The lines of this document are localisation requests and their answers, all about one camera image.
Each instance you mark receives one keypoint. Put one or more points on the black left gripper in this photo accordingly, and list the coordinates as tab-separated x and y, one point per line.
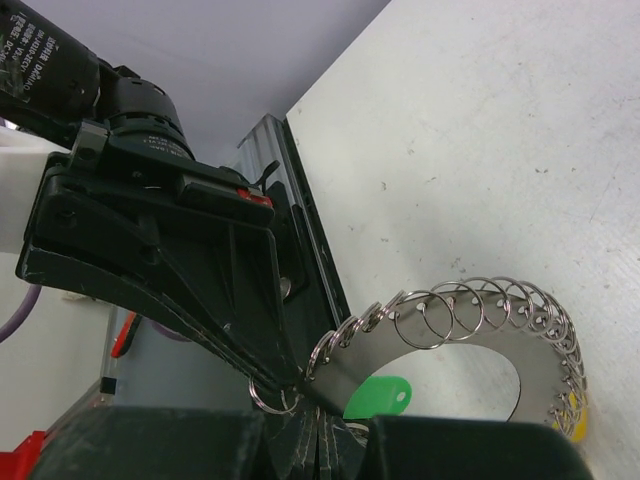
211	228

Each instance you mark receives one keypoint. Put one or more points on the green key tag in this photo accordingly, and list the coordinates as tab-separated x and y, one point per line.
379	395

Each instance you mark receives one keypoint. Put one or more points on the yellow key tag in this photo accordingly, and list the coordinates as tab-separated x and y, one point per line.
575	417

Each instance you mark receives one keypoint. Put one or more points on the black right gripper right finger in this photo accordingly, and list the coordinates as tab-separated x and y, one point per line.
401	447

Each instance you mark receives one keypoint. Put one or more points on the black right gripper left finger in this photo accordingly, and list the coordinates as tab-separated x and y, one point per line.
155	443

